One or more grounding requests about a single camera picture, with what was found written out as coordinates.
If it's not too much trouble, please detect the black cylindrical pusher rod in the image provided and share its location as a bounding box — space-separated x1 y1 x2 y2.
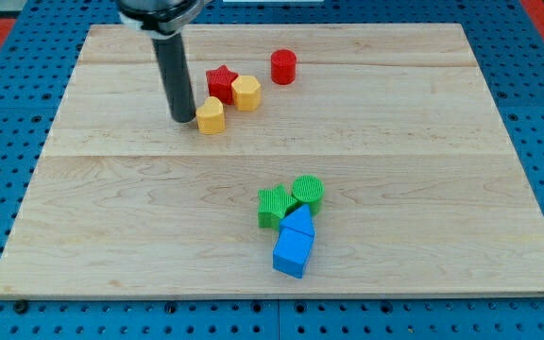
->
152 33 196 123

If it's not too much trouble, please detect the red star block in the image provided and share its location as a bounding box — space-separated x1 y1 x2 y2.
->
206 65 239 105

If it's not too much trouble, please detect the yellow heart block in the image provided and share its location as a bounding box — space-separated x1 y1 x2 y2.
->
195 96 226 135

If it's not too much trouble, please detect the yellow hexagon block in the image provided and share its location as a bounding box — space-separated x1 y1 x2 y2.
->
231 76 262 111

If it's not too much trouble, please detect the red cylinder block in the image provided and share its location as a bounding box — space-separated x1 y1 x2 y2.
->
270 49 297 85

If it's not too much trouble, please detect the green star block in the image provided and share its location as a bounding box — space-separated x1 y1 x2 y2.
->
257 184 299 230

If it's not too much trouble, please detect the green cylinder block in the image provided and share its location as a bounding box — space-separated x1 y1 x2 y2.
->
291 175 325 216

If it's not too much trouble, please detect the blue triangle block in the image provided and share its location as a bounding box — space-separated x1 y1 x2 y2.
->
280 204 315 237

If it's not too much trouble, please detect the blue cube block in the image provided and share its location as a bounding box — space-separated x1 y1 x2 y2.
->
273 229 315 279

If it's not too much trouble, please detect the wooden board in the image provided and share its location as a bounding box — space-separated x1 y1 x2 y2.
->
0 24 544 300

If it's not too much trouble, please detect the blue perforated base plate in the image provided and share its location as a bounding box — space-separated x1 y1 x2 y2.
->
0 0 544 339

